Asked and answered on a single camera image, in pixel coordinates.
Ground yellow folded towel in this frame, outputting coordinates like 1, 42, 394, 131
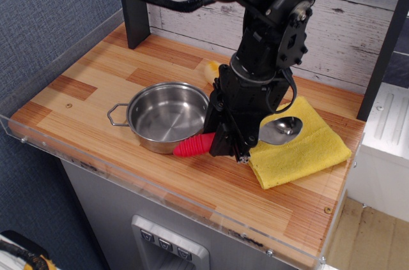
249, 96, 352, 190

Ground black vertical post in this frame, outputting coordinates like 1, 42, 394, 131
357, 0, 408, 121
121, 0, 150, 49

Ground red handled metal spoon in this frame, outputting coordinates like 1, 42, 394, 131
173, 116, 304, 157

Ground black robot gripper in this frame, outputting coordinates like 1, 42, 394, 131
203, 56, 291, 163

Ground stainless steel pot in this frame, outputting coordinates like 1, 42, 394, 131
107, 82, 210, 154

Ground black braided hose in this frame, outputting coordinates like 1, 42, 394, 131
0, 239, 45, 270

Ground clear acrylic table guard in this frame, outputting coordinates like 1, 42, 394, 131
5, 14, 351, 269

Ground silver dispenser button panel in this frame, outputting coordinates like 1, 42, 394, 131
132, 215, 210, 269

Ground toy bread loaf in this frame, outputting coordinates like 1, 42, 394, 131
204, 61, 220, 84

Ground grey toy fridge cabinet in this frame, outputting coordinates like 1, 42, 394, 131
63, 161, 315, 269

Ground black left vertical post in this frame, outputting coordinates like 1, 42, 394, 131
121, 0, 150, 49

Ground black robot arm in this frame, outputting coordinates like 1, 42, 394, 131
204, 0, 315, 161

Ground black right vertical post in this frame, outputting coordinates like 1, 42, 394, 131
357, 0, 408, 121

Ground white ribbed side unit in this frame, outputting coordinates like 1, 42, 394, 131
346, 83, 408, 221

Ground yellow object at corner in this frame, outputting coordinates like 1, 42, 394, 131
23, 255, 58, 270

